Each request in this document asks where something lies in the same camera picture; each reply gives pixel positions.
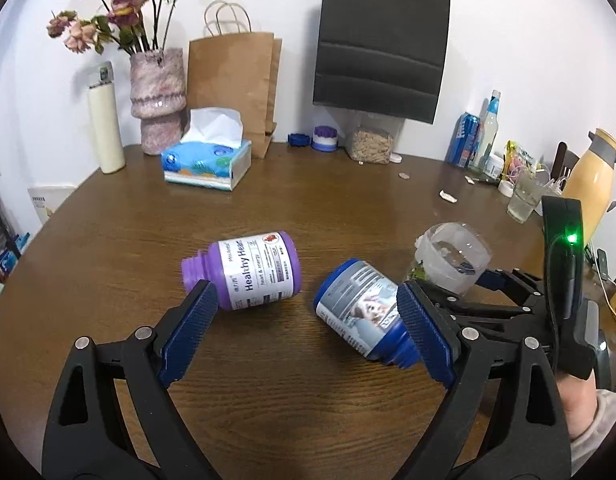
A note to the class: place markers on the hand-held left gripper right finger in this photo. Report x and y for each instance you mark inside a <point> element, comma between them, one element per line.
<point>427,332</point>

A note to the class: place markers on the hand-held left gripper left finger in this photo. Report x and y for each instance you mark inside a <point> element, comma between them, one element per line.
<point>188,332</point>

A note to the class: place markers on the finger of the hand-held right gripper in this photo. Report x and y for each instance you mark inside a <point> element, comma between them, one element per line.
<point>507,316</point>
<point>517,285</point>

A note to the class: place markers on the clear plastic jar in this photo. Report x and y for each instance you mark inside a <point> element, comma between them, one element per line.
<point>452,255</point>

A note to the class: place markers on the person's right forearm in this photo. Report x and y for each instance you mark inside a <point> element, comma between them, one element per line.
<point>585,415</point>

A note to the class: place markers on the blue supplement bottle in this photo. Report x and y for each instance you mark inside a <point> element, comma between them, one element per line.
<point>358,305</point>

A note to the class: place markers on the clear drinking glass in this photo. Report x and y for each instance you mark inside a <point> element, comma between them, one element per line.
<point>523,200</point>

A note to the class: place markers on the purple supplement bottle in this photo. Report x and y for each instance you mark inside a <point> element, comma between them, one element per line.
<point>258,270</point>

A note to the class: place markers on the yellow thermal jug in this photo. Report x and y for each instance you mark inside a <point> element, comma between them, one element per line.
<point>592,185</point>

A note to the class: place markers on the white crumpled scrap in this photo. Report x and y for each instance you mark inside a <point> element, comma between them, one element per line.
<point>447,196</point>

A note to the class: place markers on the dark wooden chair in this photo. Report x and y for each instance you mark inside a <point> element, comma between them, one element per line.
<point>562,165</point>

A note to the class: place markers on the small white jar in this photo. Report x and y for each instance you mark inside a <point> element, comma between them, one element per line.
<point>493,166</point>

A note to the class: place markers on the colourful snack packet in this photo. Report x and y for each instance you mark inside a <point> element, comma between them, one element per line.
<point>520,160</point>

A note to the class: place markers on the blue drink can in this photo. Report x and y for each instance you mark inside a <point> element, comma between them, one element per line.
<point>462,140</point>

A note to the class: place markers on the clear bottle with blue label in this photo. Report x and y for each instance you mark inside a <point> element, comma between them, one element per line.
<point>487,130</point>

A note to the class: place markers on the blue tissue box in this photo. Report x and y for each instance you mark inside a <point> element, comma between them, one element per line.
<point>203,165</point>

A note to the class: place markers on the clear container of grains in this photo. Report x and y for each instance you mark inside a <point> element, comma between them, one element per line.
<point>370,145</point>

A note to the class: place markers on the black magazine rack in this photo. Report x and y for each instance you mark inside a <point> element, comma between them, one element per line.
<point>0,240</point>

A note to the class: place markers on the purple and white jar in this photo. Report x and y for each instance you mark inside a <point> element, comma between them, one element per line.
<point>324,139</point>

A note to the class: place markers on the blue bottle lid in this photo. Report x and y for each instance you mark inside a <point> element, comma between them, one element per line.
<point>299,139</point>

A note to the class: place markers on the cream thermos bottle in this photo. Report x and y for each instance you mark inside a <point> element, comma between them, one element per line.
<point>106,125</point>

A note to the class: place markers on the pink speckled vase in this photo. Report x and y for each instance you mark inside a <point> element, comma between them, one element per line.
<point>157,95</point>

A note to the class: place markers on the brown paper bag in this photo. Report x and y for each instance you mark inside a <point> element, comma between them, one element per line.
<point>228,75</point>

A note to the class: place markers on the black paper bag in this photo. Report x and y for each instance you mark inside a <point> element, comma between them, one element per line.
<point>382,40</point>

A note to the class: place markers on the dried pink flowers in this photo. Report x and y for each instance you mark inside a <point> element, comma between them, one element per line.
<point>120,5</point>

